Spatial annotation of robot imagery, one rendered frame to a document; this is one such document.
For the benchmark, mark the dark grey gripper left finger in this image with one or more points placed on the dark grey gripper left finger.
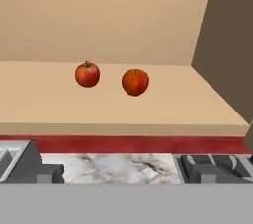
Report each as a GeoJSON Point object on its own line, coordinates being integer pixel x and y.
{"type": "Point", "coordinates": [31, 168]}

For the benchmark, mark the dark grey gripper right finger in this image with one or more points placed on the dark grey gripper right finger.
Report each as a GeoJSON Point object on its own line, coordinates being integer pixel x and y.
{"type": "Point", "coordinates": [210, 170]}

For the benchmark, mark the light wood cabinet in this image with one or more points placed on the light wood cabinet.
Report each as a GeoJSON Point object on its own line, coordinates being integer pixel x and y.
{"type": "Point", "coordinates": [108, 20]}

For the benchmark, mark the red apple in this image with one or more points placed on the red apple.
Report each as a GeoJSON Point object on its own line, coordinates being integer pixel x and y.
{"type": "Point", "coordinates": [87, 74]}
{"type": "Point", "coordinates": [135, 82]}

